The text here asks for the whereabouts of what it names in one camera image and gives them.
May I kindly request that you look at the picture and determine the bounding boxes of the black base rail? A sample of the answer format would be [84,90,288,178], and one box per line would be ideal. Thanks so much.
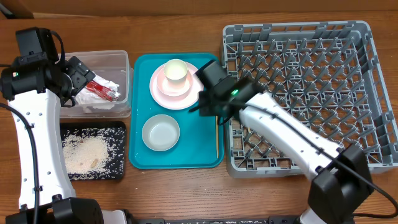
[133,215,299,224]

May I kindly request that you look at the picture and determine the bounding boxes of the clear plastic bin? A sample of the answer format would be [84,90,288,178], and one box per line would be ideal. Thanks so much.
[60,50,134,119]

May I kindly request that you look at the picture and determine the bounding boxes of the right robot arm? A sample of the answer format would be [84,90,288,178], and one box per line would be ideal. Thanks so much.
[199,77,373,223]

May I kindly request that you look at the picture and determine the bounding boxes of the pale green cup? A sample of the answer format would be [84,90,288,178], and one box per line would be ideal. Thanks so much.
[164,59,188,88]

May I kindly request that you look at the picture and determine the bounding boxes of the teal plastic tray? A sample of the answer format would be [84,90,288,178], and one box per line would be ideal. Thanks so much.
[129,53,224,169]

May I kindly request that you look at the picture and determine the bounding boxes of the grey bowl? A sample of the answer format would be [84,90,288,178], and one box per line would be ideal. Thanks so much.
[142,114,180,152]

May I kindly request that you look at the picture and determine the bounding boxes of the white rice pile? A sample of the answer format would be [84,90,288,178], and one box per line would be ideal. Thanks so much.
[62,127,125,180]

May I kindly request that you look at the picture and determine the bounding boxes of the white napkin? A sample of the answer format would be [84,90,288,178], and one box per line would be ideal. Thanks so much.
[75,75,121,110]

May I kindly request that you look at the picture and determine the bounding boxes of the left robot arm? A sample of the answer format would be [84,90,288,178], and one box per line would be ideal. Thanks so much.
[1,57,104,223]

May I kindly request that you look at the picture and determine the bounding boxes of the large pink plate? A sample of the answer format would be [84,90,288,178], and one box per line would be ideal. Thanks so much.
[149,62,203,110]

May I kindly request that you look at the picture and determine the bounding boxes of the red ketchup packet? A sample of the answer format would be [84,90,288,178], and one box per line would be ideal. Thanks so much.
[85,81,118,101]

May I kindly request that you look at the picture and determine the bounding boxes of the small pink saucer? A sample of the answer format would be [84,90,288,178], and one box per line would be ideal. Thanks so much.
[156,68,193,96]

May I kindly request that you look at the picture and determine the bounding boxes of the black plastic tray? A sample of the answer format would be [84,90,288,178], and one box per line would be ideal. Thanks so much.
[59,120,127,181]

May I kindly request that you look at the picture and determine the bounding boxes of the grey dishwasher rack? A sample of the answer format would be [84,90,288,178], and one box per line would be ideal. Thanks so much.
[221,21,397,174]

